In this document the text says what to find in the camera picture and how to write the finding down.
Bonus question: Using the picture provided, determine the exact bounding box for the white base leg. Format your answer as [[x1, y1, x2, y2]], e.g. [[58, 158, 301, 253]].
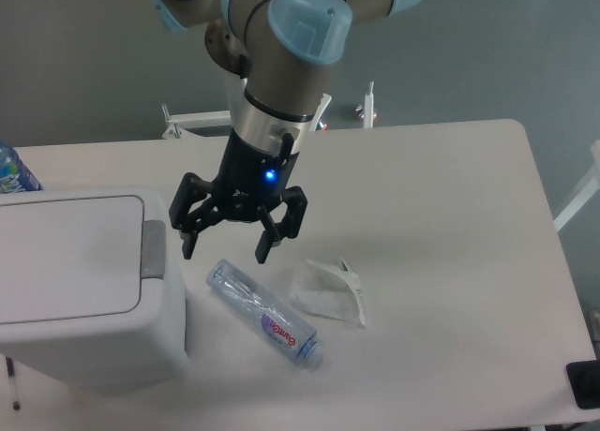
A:
[[161, 103, 232, 140], [355, 81, 378, 128], [310, 93, 332, 131]]

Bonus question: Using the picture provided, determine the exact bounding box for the black device at table edge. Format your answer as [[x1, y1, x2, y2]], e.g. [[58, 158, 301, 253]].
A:
[[566, 360, 599, 410]]

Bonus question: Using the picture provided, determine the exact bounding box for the white frame at right edge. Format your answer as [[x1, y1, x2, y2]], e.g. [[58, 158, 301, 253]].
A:
[[553, 141, 599, 232]]

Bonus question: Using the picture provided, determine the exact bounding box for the white middle base leg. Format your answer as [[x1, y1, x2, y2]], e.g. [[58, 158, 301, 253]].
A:
[[310, 93, 332, 131]]

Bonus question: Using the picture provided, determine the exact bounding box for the white right base leg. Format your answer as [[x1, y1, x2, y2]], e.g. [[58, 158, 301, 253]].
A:
[[355, 81, 378, 128]]

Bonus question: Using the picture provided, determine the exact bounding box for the crumpled white plastic wrapper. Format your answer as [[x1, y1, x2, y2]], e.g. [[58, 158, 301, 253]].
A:
[[290, 258, 367, 328]]

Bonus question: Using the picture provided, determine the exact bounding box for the white push-button trash can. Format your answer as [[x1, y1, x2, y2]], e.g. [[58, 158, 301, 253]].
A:
[[1, 186, 189, 388]]

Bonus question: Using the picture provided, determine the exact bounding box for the white left base leg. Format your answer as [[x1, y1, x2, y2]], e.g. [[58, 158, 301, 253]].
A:
[[161, 103, 232, 140]]

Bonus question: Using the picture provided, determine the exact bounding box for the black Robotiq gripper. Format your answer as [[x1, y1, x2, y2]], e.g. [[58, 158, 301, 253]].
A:
[[169, 130, 308, 264]]

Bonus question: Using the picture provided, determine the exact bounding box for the black and white pen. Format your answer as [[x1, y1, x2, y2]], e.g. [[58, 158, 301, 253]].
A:
[[5, 356, 21, 411]]

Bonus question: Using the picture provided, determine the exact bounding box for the clear plastic water bottle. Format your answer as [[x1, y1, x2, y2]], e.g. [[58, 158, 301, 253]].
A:
[[206, 260, 323, 369]]

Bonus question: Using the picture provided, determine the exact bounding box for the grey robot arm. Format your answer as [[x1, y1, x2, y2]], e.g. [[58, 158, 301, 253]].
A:
[[152, 0, 422, 262]]

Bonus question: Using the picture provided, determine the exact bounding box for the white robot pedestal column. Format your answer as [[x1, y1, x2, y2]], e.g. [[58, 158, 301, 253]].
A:
[[223, 71, 248, 130]]

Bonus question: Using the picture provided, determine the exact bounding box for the blue labelled drink bottle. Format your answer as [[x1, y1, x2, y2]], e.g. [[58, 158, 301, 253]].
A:
[[1, 141, 43, 194]]

